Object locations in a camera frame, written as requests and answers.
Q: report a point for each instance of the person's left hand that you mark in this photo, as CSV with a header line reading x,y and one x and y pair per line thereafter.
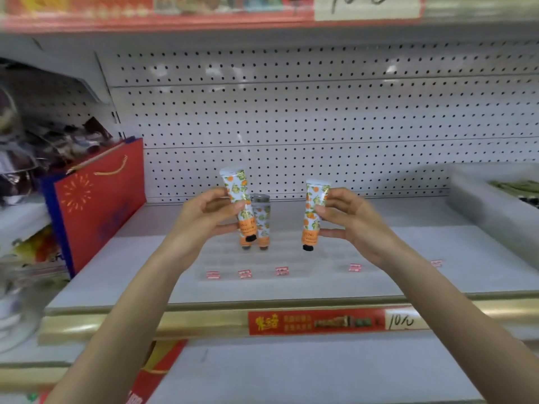
x,y
191,227

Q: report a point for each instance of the person's right hand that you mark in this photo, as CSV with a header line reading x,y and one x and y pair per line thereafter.
x,y
362,227

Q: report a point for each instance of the person's right thumb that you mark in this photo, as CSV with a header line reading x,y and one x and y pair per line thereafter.
x,y
330,215

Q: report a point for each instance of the person's left thumb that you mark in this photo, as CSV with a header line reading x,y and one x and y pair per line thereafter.
x,y
229,209

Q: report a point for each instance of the orange print hand cream tube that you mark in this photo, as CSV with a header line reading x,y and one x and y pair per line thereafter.
x,y
263,218
313,195
236,183

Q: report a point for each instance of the person's left forearm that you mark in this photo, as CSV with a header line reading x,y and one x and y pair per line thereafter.
x,y
126,323

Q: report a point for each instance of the person's right forearm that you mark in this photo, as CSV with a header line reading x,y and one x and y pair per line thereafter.
x,y
454,323

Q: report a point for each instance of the clear plastic display tray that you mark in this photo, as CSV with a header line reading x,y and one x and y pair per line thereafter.
x,y
294,260

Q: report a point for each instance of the small red price sticker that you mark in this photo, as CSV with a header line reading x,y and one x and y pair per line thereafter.
x,y
244,274
282,271
213,275
436,263
356,268

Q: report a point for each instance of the white pegboard back panel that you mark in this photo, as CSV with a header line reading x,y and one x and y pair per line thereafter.
x,y
316,113

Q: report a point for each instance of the red shelf price label strip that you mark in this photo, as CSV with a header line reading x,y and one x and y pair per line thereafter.
x,y
320,322
210,8

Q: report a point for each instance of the red paper bag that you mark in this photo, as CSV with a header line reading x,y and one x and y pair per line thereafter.
x,y
156,374

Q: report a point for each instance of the green items in tray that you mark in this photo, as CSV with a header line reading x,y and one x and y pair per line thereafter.
x,y
516,188

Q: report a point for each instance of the yellow orange packet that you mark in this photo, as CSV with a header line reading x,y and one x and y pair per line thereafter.
x,y
36,246

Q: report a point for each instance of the pile of clear wrapped goods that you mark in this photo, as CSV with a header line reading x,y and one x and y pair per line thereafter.
x,y
42,130

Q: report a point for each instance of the clear glassware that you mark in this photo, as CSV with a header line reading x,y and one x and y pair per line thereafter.
x,y
19,307

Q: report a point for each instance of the gold shelf edge rail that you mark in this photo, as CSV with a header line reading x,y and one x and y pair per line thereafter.
x,y
147,321

